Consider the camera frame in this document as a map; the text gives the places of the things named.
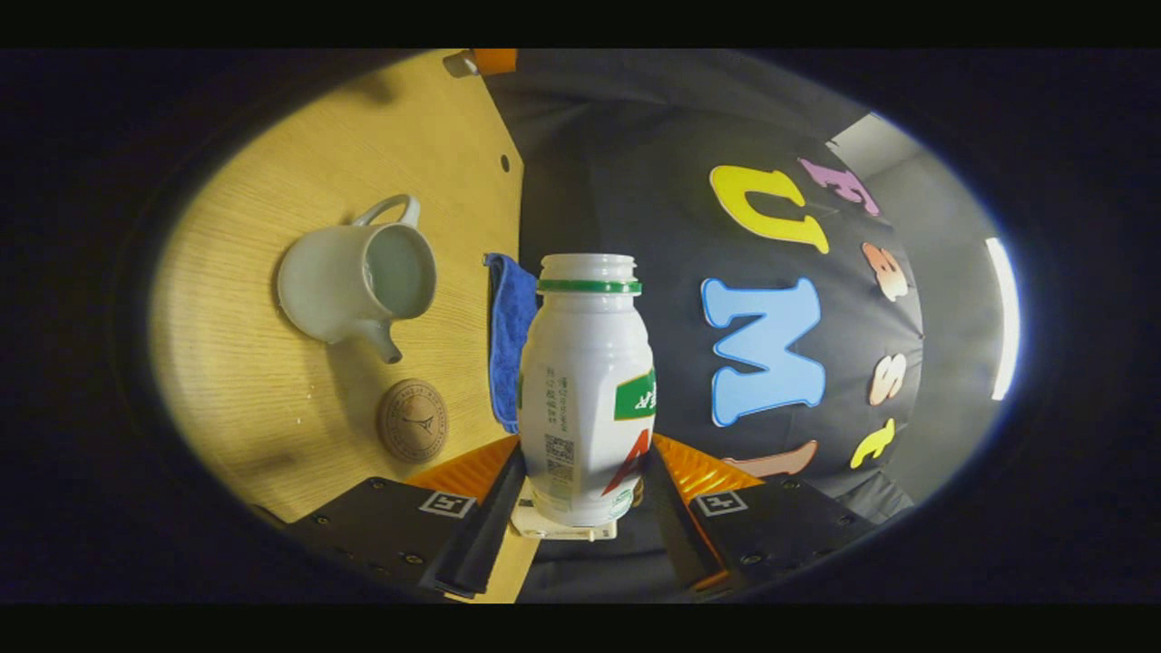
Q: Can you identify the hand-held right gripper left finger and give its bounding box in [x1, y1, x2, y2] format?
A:
[249, 435, 528, 600]

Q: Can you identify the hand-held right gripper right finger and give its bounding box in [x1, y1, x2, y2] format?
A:
[648, 434, 913, 600]

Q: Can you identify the round cork coaster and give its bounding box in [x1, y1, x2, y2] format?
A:
[377, 378, 449, 464]

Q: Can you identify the white plastic water bottle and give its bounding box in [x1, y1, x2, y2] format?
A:
[517, 253, 658, 529]

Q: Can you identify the white ceramic teacup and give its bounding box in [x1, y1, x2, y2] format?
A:
[277, 194, 438, 365]

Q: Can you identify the white toaster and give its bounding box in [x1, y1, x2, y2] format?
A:
[510, 481, 620, 543]

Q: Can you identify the blue folded towel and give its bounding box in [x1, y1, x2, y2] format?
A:
[483, 253, 541, 434]

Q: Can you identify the long ceiling light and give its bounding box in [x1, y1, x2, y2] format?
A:
[986, 238, 1022, 402]

